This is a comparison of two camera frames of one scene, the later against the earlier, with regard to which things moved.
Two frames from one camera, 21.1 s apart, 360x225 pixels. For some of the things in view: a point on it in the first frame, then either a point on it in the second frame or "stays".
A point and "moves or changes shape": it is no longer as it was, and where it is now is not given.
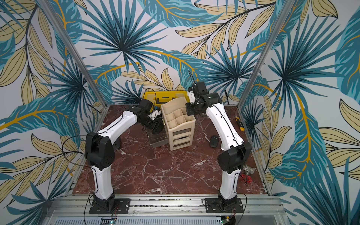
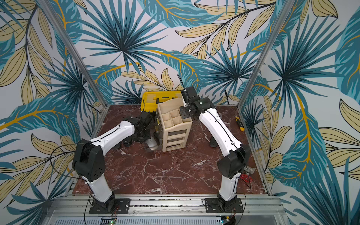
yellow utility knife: [241, 125] stays
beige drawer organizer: [179, 118] moves or changes shape
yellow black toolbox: [157, 97] stays
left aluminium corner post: [48, 7] stays
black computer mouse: [214, 141] stays
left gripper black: [156, 123] → [148, 131]
